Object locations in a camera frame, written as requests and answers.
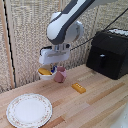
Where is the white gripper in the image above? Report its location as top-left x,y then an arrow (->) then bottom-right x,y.
38,46 -> 71,74

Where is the white bowl with hot dog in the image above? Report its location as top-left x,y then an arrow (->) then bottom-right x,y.
37,67 -> 58,81

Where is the white floral rimmed plate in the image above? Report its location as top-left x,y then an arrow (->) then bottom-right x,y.
6,93 -> 53,128

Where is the pink mug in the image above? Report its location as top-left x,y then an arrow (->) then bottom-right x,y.
53,66 -> 68,84

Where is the yellow rectangular block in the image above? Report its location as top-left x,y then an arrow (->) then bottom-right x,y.
71,82 -> 87,95

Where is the black box appliance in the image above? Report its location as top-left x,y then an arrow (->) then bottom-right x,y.
85,30 -> 128,81

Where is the black cable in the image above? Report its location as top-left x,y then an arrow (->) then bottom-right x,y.
69,13 -> 128,52

